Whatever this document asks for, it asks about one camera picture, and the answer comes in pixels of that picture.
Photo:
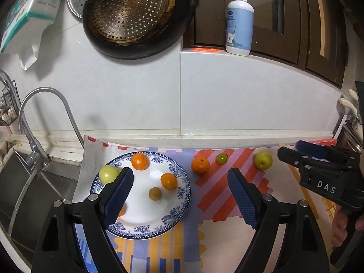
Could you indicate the blue and white patterned plate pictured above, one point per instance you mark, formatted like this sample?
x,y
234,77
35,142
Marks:
x,y
145,213

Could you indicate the colourful patterned tablecloth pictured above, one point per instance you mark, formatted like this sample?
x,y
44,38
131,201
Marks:
x,y
216,233

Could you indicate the large green apple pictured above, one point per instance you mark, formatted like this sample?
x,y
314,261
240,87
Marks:
x,y
108,173

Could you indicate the teal and white tissue pack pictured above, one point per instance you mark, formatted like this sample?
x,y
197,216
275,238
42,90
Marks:
x,y
25,14

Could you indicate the steel steamer plate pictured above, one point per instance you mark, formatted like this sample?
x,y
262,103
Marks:
x,y
74,5

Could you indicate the stainless steel sink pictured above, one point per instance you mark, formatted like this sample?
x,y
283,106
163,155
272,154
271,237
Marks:
x,y
25,199

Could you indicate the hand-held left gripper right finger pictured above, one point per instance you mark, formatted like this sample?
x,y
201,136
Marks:
x,y
243,199

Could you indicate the orange strip on sill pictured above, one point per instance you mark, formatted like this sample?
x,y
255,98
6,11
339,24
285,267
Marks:
x,y
206,49

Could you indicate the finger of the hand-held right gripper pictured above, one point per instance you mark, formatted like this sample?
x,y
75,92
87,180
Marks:
x,y
293,156
312,148

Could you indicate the white paper sheet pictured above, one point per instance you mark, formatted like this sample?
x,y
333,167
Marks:
x,y
31,54

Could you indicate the white pump soap bottle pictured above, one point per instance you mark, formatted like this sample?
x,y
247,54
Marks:
x,y
239,25

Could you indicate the thin gooseneck faucet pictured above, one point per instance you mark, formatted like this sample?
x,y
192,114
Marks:
x,y
54,91

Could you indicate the orange tangerine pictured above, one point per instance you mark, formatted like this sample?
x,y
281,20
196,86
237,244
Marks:
x,y
168,181
200,165
122,212
140,161

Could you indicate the black wok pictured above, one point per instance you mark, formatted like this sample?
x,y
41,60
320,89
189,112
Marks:
x,y
159,45

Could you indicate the large chrome faucet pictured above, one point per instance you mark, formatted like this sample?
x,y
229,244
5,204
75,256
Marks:
x,y
35,150

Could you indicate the person's right hand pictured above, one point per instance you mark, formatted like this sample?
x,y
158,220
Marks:
x,y
339,227

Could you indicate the small yellowish fruit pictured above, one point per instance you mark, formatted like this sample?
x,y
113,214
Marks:
x,y
155,193

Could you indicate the dark brown window frame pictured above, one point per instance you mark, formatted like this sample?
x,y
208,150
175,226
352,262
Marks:
x,y
284,20

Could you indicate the medium green apple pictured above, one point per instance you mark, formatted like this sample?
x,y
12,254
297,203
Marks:
x,y
263,160

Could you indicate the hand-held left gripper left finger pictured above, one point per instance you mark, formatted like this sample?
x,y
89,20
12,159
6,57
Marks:
x,y
118,196

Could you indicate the small green fruit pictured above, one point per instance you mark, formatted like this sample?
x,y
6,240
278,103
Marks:
x,y
221,158

